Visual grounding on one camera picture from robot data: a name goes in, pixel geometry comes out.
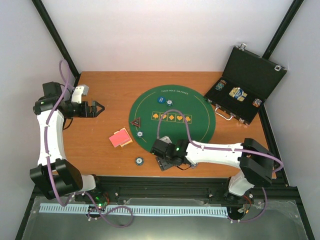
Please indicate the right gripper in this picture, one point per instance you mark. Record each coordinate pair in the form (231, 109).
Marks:
(163, 165)

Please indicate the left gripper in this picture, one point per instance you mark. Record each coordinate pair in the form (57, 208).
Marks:
(93, 113)

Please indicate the light blue poker chip stack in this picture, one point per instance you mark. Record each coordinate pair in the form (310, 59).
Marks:
(194, 165)

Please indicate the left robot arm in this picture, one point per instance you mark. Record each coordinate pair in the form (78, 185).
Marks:
(54, 175)

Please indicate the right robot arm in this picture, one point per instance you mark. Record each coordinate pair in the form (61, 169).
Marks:
(255, 163)

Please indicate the red-backed playing card deck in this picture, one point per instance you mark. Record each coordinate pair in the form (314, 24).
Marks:
(111, 140)

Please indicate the yellow playing card box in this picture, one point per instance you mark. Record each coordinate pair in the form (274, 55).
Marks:
(122, 138)

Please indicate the black triangular all-in marker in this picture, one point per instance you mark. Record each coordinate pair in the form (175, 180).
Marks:
(136, 122)

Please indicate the round green poker mat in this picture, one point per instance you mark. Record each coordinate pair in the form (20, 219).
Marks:
(190, 115)

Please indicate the blue small blind button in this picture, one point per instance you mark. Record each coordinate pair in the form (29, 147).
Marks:
(161, 99)

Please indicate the chips in case left slot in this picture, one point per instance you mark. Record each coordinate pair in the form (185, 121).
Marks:
(220, 85)

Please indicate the chips in case slot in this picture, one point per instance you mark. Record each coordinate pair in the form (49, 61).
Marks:
(220, 85)
(257, 103)

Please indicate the blue card deck in case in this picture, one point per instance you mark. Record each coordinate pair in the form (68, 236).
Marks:
(238, 94)

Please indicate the chips in case right slot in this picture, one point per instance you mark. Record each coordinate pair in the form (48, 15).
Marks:
(257, 103)

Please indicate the black poker case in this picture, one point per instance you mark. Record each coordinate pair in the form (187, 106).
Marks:
(257, 76)

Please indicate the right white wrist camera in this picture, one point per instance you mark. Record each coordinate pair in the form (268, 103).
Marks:
(166, 139)

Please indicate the black aluminium frame rail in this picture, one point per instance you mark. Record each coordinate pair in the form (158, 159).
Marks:
(119, 189)

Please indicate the light blue cable duct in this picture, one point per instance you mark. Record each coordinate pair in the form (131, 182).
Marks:
(138, 210)

